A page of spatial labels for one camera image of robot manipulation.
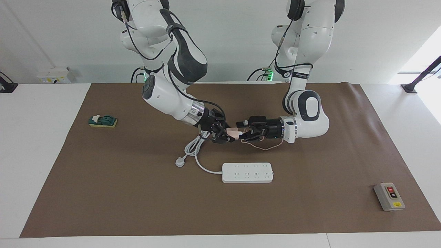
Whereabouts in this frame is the pink charging cable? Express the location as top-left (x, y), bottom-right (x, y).
top-left (241, 129), bottom-right (285, 151)

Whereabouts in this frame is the white power strip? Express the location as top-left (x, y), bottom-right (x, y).
top-left (222, 162), bottom-right (274, 184)

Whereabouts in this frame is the brown table mat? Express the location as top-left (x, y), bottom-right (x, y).
top-left (20, 82), bottom-right (441, 238)

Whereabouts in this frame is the black clamp stand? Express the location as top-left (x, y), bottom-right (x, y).
top-left (401, 56), bottom-right (441, 93)
top-left (0, 71), bottom-right (18, 93)

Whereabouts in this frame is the white power strip cord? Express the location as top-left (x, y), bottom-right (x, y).
top-left (175, 130), bottom-right (224, 174)

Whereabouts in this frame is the black base cable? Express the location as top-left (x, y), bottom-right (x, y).
top-left (130, 67), bottom-right (145, 83)
top-left (247, 67), bottom-right (273, 82)

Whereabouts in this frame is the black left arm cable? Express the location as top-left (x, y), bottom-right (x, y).
top-left (274, 14), bottom-right (314, 74)

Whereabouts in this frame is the green knife switch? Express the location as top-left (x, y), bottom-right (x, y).
top-left (88, 115), bottom-right (118, 128)

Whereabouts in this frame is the grey on-off switch box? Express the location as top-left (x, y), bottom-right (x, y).
top-left (373, 182), bottom-right (406, 212)

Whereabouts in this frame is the white wall socket box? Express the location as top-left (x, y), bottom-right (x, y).
top-left (37, 66), bottom-right (71, 84)

